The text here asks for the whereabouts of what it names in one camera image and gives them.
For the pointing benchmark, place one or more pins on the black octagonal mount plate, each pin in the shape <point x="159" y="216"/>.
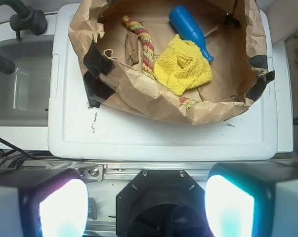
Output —
<point x="161" y="203"/>

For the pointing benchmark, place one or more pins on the blue plastic bottle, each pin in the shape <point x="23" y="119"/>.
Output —
<point x="188" y="29"/>

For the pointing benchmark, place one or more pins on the black faucet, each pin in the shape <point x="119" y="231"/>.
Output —
<point x="26" y="18"/>

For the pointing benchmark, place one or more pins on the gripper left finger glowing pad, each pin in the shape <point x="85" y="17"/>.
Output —
<point x="42" y="203"/>

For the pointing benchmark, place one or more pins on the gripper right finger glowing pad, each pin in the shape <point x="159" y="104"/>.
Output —
<point x="252" y="199"/>

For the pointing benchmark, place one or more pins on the white plastic lid tray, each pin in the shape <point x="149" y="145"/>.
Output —
<point x="105" y="133"/>

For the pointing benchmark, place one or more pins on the yellow knitted cloth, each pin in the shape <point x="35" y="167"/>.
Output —
<point x="182" y="66"/>

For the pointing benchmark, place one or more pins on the crumpled brown paper bag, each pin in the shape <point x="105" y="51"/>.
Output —
<point x="235" y="38"/>

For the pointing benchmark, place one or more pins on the aluminium rail frame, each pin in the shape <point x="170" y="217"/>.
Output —
<point x="93" y="171"/>

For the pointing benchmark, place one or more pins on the brown wood piece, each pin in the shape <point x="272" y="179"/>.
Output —
<point x="131" y="49"/>

